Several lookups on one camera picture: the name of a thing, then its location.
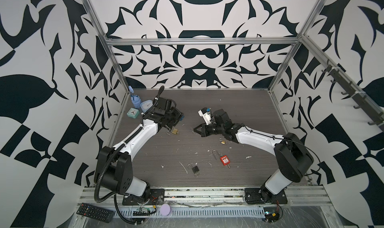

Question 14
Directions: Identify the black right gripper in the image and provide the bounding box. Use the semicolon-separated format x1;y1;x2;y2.
193;122;226;137

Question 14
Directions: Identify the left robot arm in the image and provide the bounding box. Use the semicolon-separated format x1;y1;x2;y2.
94;86;184;203

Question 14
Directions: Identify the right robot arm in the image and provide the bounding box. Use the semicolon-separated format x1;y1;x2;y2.
194;108;314;205

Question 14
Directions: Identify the small brass padlock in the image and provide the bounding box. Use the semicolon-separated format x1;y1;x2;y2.
219;138;227;145

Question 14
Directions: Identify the light blue alarm clock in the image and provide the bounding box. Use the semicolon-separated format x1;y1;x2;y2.
140;100;153;113

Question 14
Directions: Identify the red safety padlock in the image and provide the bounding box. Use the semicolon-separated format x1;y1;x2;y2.
212;150;231;168

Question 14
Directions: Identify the blue pen holder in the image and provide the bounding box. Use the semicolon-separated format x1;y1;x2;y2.
128;86;142;109

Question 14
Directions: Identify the green small clock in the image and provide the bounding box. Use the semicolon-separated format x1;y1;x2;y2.
127;108;140;119

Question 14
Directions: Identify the small black padlock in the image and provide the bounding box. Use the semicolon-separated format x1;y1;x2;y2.
187;164;200;177

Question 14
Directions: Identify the purple round disc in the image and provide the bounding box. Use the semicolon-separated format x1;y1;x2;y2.
160;204;172;217

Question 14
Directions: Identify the green circuit board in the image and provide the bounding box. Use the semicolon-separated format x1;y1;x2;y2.
132;207;157;216

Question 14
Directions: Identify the right electronics board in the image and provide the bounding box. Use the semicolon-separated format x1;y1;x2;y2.
263;205;284;224

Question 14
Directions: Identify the black remote control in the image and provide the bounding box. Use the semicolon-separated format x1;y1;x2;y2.
76;203;114;223

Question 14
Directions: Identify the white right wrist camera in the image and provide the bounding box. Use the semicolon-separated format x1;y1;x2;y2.
198;107;215;125

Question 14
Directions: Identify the white cable duct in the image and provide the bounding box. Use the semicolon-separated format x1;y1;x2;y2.
121;207;265;219

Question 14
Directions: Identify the aluminium frame corner post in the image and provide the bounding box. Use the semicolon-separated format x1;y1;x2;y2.
81;0;130;93

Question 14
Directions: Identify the wall hook rack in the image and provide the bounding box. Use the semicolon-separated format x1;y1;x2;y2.
322;60;384;132

